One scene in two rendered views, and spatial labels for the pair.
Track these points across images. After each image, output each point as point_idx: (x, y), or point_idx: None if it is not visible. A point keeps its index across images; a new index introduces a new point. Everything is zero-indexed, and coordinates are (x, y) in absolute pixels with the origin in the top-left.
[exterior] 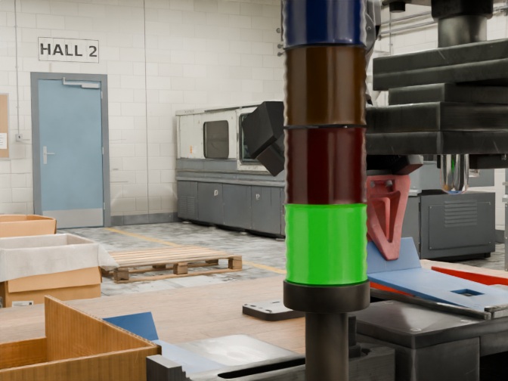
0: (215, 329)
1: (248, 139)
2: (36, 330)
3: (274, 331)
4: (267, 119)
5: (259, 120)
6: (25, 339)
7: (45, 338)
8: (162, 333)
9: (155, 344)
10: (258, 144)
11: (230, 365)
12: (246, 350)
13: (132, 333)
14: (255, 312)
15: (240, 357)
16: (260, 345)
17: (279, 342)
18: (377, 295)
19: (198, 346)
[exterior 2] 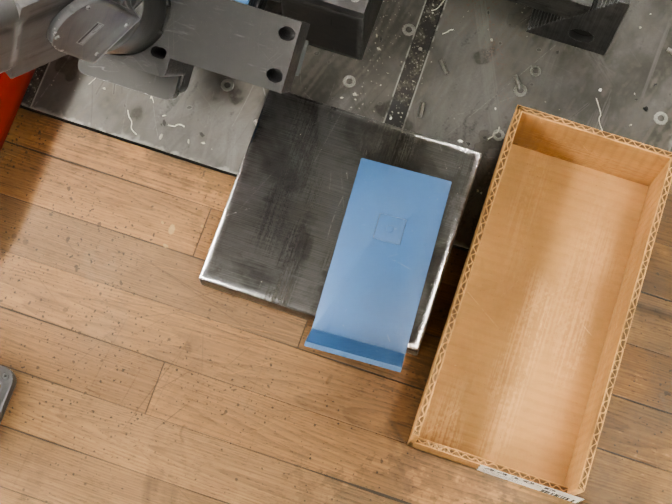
0: (111, 410)
1: (288, 85)
2: None
3: (73, 325)
4: (305, 26)
5: (298, 45)
6: (445, 446)
7: (418, 437)
8: (182, 457)
9: (517, 113)
10: (297, 65)
11: (338, 186)
12: (272, 215)
13: (500, 164)
14: (1, 413)
15: (303, 200)
16: (243, 215)
17: (129, 277)
18: (259, 6)
19: (293, 276)
